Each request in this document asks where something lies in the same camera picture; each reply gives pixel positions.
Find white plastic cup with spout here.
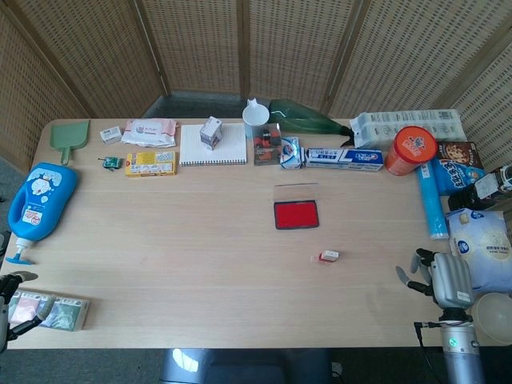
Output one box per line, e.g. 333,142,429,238
242,98,270,139

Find blue snack bag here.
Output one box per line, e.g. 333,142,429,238
434,158,488,196

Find green plastic dustpan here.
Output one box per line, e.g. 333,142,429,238
50,119,91,166

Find green tissue packet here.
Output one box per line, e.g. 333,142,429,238
38,294,91,332

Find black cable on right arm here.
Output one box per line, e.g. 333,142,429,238
414,320,445,384

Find beige bowl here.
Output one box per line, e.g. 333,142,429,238
471,292,512,347

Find brown cookie box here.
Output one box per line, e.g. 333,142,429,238
434,140,484,171

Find white spiral notebook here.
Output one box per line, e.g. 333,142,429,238
178,122,248,167

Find orange canister red lid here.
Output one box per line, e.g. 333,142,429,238
384,126,438,178

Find pink tissue packet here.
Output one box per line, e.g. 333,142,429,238
8,290,43,326

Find red ink pad clear lid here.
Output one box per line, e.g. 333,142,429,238
273,182,321,231

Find blue white soap box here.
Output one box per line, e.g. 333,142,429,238
279,136,307,170

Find blue cartoon detergent bottle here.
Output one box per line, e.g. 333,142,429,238
4,162,78,266

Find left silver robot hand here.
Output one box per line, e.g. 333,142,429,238
0,270,57,354

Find pink white wet wipes pack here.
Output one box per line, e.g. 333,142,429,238
121,118,178,149

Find small white cardboard box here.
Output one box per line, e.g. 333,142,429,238
99,125,122,145

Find yellow flat cardboard box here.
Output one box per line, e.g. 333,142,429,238
124,150,178,178

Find green plastic bottle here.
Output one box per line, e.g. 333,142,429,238
267,99,355,147

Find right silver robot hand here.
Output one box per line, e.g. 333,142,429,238
395,247,475,310

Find blue white tissue pack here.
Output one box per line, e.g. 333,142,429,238
445,207,512,295

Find small purple white milk carton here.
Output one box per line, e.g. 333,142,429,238
199,116,223,151

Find blue white toothpaste box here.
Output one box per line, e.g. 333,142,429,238
305,146,384,174

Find white printed plastic package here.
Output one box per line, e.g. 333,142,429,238
349,108,467,150

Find dark sauce bottle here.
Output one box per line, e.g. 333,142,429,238
447,166,512,212

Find clear box black orange contents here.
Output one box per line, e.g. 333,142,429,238
252,123,283,166

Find woven wooden folding screen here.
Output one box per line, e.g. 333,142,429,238
0,0,512,169

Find light blue cylindrical tube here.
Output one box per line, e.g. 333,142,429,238
418,162,449,241

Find dark robot base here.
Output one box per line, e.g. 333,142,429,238
159,347,333,384

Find red and white stamp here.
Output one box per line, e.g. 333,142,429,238
310,250,340,265

